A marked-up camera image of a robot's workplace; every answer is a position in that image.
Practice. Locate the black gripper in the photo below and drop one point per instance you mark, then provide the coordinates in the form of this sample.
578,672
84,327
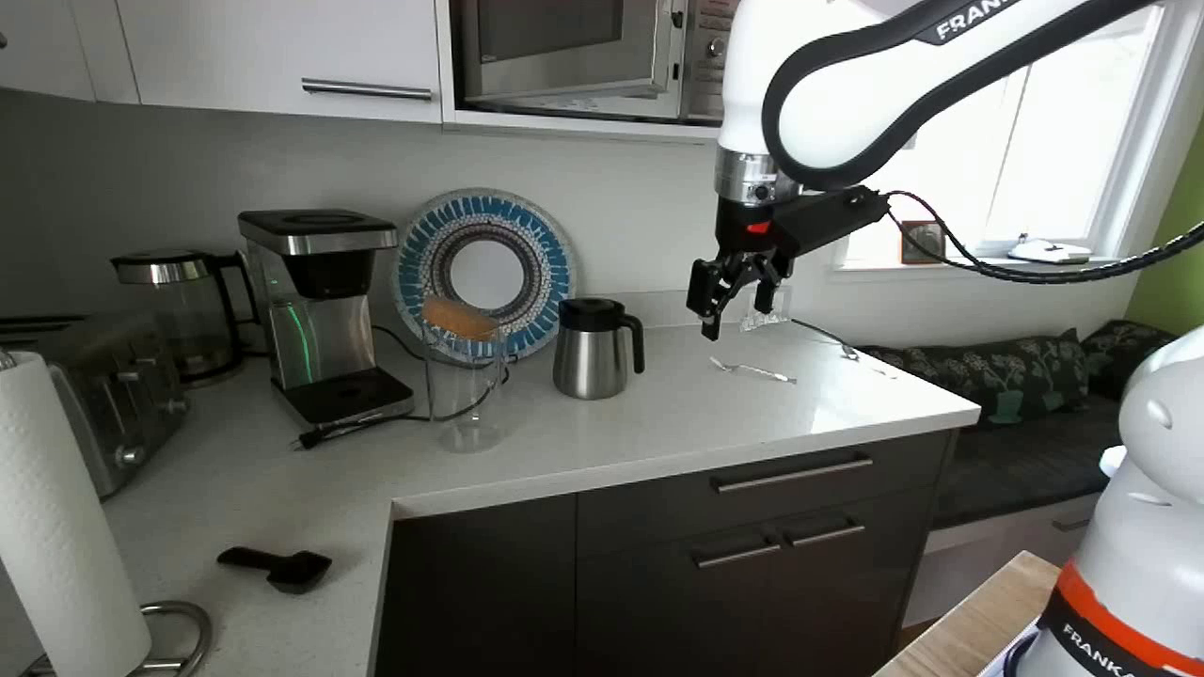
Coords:
757,247

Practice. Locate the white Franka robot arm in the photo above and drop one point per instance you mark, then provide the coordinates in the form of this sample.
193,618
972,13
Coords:
826,92

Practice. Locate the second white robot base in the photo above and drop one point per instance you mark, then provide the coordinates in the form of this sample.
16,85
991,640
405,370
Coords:
1131,604

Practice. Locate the blue patterned decorative plate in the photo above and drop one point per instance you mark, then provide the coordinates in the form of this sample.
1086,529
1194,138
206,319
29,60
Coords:
493,255

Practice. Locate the stainless steel microwave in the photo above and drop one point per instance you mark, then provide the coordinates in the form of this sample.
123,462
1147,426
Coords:
593,58

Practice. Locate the stainless steel thermal carafe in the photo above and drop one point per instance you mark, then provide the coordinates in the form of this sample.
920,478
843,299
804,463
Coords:
594,349

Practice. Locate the clear drinking glass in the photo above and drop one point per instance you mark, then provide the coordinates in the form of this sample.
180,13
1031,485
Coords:
464,405

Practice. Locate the dark lower cabinet drawers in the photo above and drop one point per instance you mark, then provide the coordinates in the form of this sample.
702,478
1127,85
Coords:
771,569

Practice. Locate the dark cushioned window bench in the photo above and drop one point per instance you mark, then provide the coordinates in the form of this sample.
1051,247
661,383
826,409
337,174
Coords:
1048,414

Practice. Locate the wooden table corner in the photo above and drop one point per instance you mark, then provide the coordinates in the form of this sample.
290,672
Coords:
976,628

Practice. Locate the silver drip coffee maker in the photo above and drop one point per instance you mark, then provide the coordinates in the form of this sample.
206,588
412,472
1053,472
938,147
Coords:
311,275

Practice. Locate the white upper cabinet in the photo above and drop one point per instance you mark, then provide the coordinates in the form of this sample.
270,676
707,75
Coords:
290,58

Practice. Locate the black bottle opener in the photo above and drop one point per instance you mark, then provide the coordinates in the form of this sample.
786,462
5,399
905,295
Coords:
293,572

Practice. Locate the glass electric kettle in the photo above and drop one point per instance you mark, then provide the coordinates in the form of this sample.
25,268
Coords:
193,307

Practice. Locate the stainless steel toaster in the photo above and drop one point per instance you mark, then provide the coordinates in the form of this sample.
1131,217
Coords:
118,385

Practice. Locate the white paper towel roll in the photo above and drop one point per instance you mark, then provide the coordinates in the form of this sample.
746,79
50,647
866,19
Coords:
54,534

